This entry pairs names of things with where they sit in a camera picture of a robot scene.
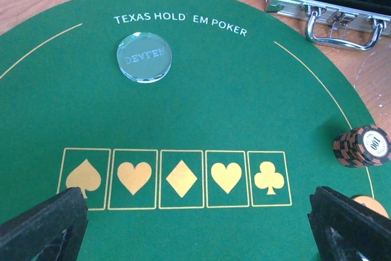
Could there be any clear acrylic dealer button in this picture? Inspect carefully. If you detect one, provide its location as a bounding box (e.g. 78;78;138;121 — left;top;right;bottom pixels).
116;32;172;83

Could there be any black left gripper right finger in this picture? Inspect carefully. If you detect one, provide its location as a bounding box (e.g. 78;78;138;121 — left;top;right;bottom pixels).
308;186;390;260

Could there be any orange big blind button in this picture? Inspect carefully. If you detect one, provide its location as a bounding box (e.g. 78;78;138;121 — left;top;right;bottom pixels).
352;195;389;218

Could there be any aluminium poker case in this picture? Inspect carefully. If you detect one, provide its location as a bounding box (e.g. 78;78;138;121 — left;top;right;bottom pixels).
265;0;390;51

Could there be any round green poker mat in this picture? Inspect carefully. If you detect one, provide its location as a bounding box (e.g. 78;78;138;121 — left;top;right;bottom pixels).
1;0;390;260

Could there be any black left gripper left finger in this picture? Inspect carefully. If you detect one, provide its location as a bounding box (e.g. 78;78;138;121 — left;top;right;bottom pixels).
1;187;88;260

